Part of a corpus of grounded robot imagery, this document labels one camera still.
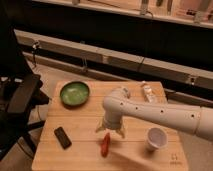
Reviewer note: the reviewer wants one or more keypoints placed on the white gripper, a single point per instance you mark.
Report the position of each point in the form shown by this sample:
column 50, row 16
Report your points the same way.
column 112, row 125

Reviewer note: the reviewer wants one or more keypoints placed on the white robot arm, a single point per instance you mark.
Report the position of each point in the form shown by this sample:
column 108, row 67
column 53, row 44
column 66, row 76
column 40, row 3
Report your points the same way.
column 194, row 120

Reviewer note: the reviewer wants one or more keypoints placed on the white paper cup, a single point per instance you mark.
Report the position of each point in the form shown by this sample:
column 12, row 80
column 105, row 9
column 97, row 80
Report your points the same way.
column 156, row 139

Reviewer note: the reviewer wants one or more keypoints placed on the black phone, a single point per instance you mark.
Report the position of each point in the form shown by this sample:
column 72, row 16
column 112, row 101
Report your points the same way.
column 62, row 137

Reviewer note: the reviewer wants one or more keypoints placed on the white tube package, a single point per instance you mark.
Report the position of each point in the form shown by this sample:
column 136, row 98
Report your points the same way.
column 148, row 92

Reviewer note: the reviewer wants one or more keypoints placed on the green bowl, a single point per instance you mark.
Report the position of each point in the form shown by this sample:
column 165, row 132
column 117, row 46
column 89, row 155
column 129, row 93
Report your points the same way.
column 74, row 93

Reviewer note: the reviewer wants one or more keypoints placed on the black office chair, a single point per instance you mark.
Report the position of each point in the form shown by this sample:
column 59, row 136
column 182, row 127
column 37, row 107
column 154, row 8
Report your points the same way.
column 19, row 91

